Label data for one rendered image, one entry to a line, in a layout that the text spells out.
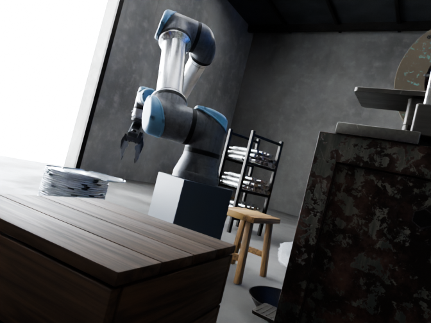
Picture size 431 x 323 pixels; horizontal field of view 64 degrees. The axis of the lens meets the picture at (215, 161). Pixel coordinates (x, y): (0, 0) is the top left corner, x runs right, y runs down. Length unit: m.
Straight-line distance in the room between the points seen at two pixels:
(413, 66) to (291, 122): 5.97
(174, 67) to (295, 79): 7.45
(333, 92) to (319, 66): 0.73
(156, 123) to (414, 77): 1.75
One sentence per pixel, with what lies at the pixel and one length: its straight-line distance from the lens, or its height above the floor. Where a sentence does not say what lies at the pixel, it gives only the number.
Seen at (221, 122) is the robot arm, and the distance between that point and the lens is 1.07.
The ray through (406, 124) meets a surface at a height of 0.71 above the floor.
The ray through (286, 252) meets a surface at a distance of 2.25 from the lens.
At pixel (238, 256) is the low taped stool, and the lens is 1.73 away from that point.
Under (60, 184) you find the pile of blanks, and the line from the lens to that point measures 1.61.
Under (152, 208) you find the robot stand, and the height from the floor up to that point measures 0.33.
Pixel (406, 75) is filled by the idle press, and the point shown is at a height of 1.34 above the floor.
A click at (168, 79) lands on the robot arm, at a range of 1.13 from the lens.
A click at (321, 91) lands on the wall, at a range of 8.25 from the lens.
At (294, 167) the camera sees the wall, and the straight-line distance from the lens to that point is 7.99.
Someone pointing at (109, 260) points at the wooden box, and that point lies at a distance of 0.47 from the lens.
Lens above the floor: 0.49
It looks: 2 degrees up
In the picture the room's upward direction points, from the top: 14 degrees clockwise
